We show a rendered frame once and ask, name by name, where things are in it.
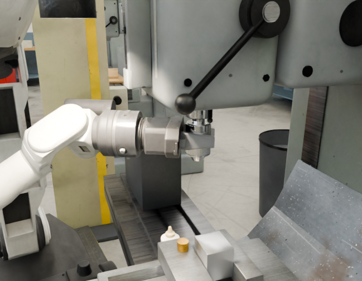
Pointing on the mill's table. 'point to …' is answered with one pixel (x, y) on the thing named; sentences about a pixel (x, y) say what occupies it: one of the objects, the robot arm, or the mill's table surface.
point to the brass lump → (182, 245)
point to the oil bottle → (169, 235)
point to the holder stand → (154, 180)
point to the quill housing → (207, 55)
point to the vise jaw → (181, 263)
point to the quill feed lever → (275, 11)
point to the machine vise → (278, 266)
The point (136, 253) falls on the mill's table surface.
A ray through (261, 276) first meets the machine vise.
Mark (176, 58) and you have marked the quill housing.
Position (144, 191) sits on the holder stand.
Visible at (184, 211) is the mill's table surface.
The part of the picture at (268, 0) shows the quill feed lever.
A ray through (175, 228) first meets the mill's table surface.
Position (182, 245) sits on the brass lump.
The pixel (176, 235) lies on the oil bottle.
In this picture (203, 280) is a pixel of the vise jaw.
